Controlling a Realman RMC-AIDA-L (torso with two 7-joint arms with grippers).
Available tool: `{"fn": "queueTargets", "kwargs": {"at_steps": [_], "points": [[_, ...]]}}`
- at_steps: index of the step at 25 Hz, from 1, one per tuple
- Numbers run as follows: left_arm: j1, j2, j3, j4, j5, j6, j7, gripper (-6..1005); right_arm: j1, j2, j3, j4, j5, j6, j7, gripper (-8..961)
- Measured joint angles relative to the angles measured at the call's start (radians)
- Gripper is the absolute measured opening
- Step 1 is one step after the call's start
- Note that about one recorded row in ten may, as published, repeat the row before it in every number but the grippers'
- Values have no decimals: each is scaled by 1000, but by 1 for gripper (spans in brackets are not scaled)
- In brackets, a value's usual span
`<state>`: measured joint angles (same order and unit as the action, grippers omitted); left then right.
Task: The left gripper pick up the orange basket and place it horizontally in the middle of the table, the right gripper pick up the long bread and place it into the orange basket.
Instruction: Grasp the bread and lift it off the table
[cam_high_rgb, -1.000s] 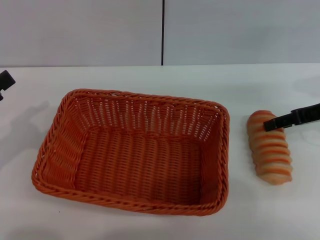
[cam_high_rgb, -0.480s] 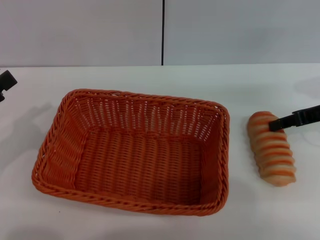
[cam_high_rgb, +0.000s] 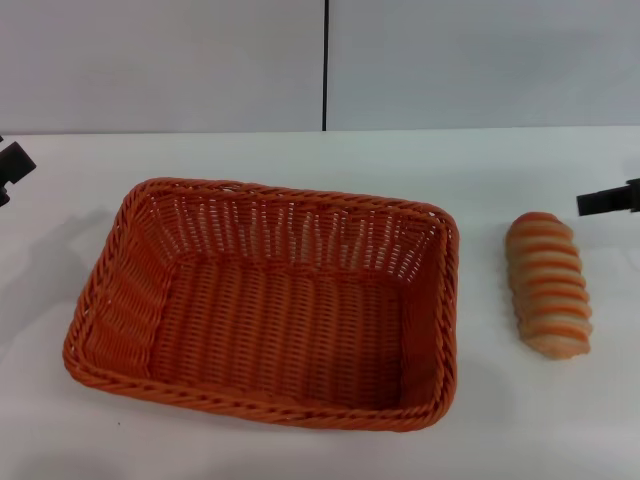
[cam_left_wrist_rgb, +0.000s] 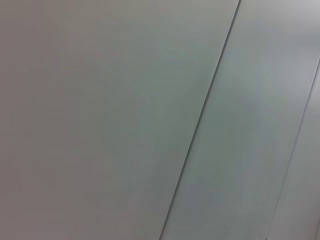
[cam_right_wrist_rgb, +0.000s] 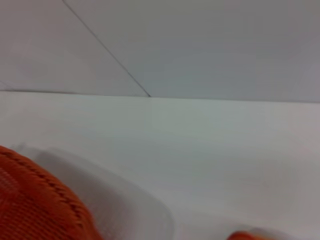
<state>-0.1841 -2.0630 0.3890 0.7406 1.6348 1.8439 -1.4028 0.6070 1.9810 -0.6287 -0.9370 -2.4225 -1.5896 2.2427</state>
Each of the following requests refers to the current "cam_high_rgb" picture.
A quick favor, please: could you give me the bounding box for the orange woven plastic basket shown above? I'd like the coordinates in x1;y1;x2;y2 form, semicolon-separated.
62;176;460;432

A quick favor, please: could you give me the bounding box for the striped orange and cream bread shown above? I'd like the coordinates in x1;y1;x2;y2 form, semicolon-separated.
505;211;595;361

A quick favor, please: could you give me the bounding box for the black vertical wall seam strip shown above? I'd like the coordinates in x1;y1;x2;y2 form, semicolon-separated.
322;0;331;132

